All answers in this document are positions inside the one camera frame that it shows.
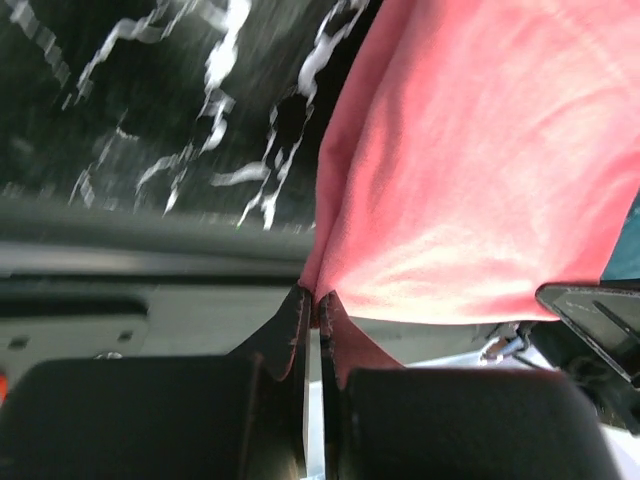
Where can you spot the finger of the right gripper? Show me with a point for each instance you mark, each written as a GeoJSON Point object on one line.
{"type": "Point", "coordinates": [604, 316]}

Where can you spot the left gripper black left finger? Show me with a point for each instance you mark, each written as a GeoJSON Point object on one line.
{"type": "Point", "coordinates": [241, 415]}

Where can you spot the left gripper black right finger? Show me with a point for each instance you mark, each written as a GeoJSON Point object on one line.
{"type": "Point", "coordinates": [386, 421]}

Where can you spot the coral red t shirt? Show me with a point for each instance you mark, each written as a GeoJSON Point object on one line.
{"type": "Point", "coordinates": [478, 150]}

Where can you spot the teal transparent plastic basket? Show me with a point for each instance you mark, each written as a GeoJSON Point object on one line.
{"type": "Point", "coordinates": [624, 263]}

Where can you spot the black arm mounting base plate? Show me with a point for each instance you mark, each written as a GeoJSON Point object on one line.
{"type": "Point", "coordinates": [207, 285]}

